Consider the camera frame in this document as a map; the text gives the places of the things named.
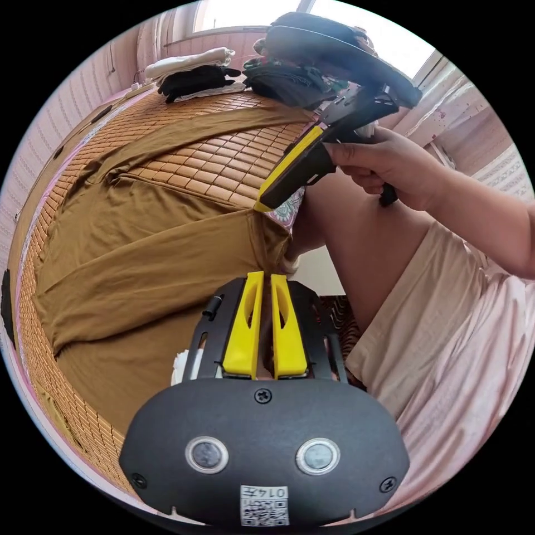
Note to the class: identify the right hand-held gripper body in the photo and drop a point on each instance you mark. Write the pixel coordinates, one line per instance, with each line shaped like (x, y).
(334, 54)

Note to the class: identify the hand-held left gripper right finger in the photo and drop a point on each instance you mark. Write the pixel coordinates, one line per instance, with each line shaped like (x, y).
(292, 355)

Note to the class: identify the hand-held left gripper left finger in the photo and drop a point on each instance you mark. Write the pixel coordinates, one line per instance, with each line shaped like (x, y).
(242, 342)

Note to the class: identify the brown long sleeve shirt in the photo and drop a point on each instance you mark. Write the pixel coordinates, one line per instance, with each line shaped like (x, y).
(146, 251)

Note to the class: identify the person's right forearm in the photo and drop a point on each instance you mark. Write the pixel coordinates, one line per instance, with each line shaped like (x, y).
(489, 221)

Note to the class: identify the person's right hand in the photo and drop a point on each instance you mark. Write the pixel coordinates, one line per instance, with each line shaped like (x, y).
(397, 167)

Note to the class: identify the pile of dark clothes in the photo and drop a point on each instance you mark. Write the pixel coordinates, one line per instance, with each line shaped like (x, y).
(288, 85)

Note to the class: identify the window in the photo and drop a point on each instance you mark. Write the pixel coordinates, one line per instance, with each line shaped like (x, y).
(251, 12)

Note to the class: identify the pile of white and black clothes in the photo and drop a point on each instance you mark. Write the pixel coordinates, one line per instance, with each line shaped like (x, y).
(196, 75)

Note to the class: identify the person's body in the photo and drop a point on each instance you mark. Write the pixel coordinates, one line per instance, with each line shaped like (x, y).
(439, 334)

